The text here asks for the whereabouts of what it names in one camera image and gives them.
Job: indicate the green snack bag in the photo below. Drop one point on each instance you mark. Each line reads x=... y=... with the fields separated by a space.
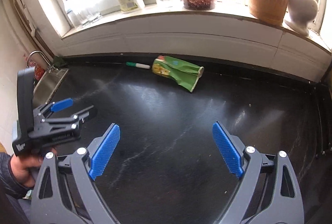
x=186 y=74

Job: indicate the chrome faucet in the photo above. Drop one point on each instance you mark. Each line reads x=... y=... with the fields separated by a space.
x=39 y=58

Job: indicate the green and white marker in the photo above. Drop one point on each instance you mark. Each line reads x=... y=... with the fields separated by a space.
x=137 y=65

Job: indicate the stainless steel sink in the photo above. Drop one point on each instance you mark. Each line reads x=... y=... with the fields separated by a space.
x=48 y=85

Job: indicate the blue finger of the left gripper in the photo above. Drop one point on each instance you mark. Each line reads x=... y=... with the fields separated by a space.
x=61 y=105

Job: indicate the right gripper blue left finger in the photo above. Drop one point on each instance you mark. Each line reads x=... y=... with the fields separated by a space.
x=101 y=149

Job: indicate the person's left hand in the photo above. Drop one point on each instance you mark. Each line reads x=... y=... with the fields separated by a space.
x=21 y=166

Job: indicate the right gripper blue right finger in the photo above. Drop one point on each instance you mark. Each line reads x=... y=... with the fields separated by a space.
x=228 y=151

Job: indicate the white gourd vase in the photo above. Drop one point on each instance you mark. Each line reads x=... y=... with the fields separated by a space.
x=300 y=14

